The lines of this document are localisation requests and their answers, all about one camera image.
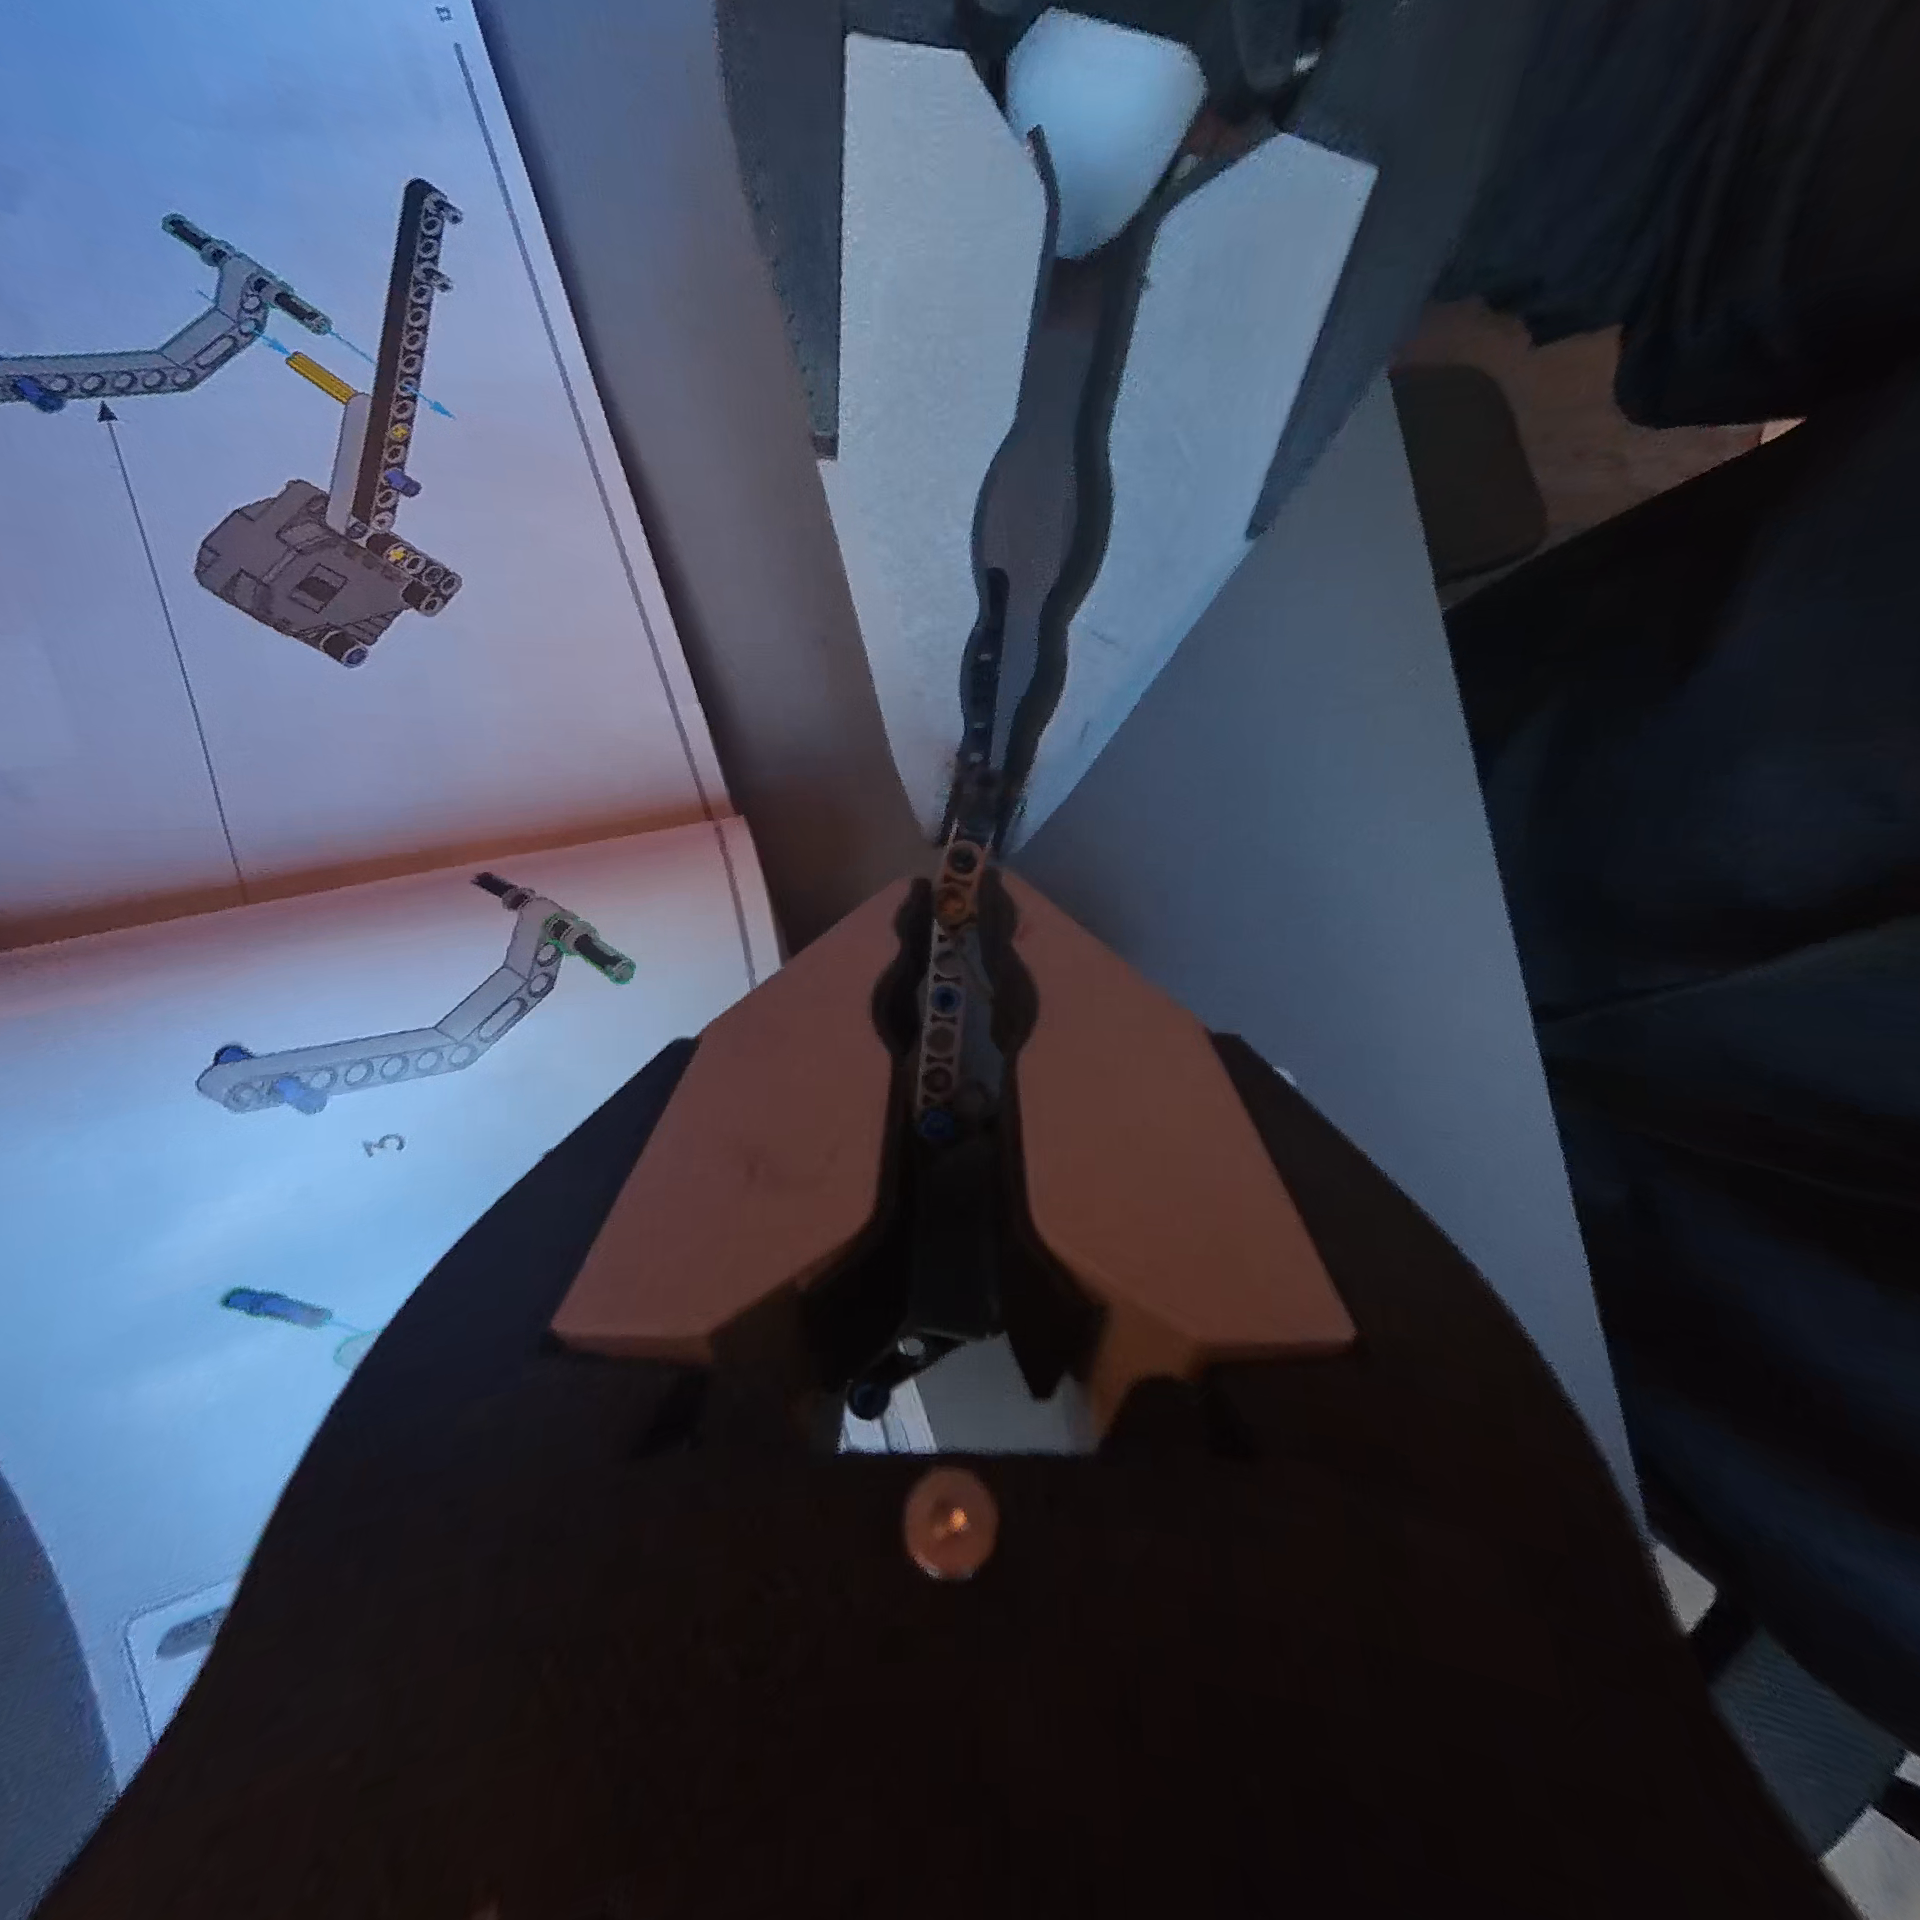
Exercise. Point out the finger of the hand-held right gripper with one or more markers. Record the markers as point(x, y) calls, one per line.
point(1230, 345)
point(916, 375)

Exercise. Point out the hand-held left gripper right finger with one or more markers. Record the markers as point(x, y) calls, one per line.
point(1186, 1184)

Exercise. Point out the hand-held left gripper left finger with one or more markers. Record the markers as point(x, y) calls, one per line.
point(722, 1201)

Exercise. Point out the grey angled lego beam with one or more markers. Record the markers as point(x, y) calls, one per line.
point(946, 1035)

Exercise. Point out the long black lego beam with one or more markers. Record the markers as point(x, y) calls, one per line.
point(991, 704)

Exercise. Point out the person's dark clothed legs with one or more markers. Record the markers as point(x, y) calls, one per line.
point(1724, 902)

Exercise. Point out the open instruction booklet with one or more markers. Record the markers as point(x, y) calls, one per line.
point(301, 675)

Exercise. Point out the black white checkered mat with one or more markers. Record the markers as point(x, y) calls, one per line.
point(1800, 1741)

